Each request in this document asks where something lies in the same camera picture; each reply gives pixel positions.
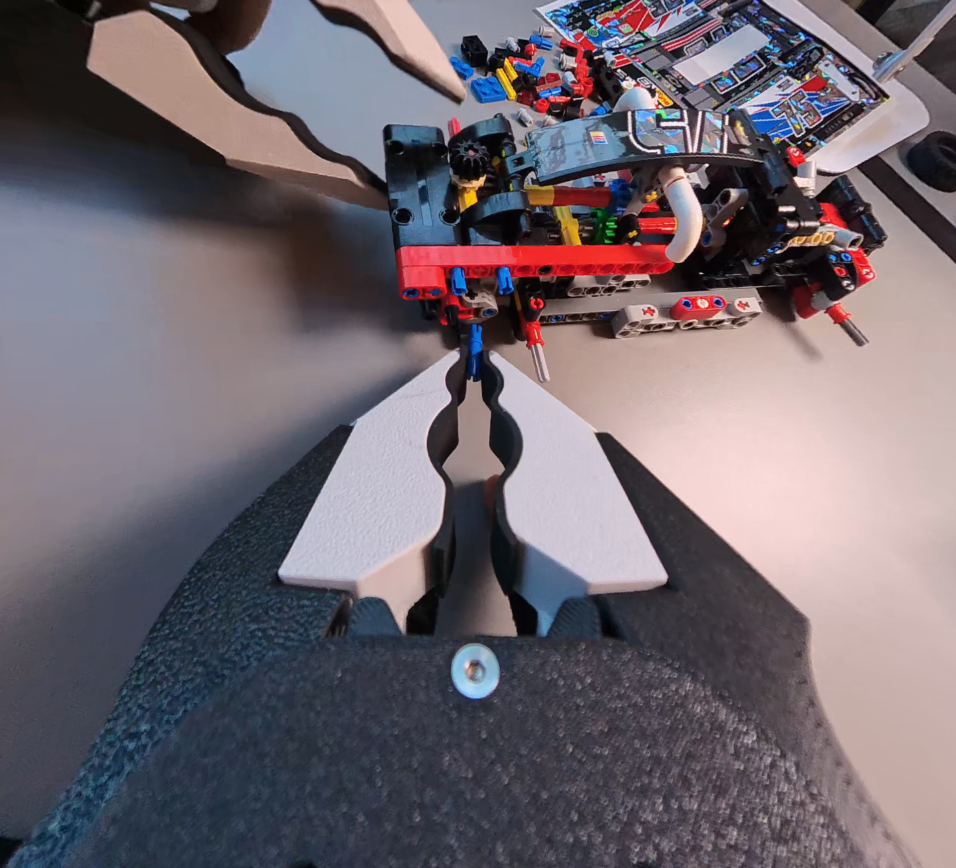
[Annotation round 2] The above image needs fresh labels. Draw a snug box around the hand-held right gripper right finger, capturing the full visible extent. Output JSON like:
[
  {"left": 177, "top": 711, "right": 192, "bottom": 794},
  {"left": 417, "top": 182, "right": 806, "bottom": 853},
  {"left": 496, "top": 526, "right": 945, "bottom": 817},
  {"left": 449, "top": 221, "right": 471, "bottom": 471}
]
[{"left": 481, "top": 351, "right": 669, "bottom": 638}]

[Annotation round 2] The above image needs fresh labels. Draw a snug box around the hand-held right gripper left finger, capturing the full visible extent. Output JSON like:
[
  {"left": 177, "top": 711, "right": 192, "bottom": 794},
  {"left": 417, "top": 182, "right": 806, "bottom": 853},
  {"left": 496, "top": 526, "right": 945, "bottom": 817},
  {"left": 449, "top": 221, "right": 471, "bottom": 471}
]
[{"left": 278, "top": 349, "right": 461, "bottom": 635}]

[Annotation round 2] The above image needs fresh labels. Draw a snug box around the lego car model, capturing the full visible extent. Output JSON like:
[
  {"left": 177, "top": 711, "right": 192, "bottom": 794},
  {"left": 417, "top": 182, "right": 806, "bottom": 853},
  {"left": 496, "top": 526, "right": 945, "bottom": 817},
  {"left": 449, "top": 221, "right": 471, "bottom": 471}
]
[{"left": 382, "top": 88, "right": 890, "bottom": 384}]

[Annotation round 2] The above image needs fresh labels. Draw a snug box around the black rubber lego tyre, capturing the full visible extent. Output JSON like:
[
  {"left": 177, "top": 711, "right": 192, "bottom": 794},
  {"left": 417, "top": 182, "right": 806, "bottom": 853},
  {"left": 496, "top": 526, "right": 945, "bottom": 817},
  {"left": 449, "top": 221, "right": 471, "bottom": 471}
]
[{"left": 904, "top": 131, "right": 956, "bottom": 191}]

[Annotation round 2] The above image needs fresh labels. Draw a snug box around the pile of mixed coloured pieces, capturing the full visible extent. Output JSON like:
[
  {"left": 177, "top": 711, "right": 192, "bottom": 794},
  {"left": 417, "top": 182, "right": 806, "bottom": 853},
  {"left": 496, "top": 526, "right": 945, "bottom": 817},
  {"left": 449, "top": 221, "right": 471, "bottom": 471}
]
[{"left": 448, "top": 24, "right": 673, "bottom": 124}]

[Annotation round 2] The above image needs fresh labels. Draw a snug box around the holographic sticker sheet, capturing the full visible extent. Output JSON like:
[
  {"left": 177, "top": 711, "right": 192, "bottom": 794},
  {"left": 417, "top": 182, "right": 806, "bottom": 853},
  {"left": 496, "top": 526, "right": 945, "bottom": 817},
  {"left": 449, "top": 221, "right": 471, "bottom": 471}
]
[{"left": 536, "top": 0, "right": 893, "bottom": 154}]

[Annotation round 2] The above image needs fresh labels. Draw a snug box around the white metal book stand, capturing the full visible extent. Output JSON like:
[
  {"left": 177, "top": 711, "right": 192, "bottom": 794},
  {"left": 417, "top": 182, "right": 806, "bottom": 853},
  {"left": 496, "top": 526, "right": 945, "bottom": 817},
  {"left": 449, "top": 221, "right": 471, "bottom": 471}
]
[{"left": 713, "top": 0, "right": 956, "bottom": 175}]

